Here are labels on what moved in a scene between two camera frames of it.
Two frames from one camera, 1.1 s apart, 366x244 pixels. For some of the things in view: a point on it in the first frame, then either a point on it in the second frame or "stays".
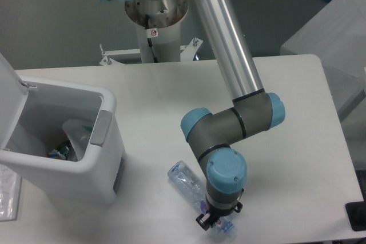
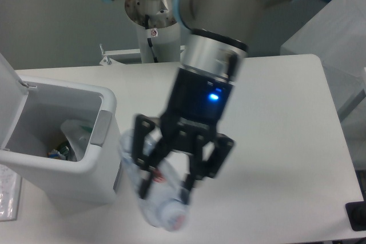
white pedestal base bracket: [187, 55] stays
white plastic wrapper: [78, 132] stays
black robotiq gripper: [205, 221] to [197, 102]
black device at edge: [356, 213] stays
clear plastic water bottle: [183, 176] to [163, 202]
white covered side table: [336, 36] stays
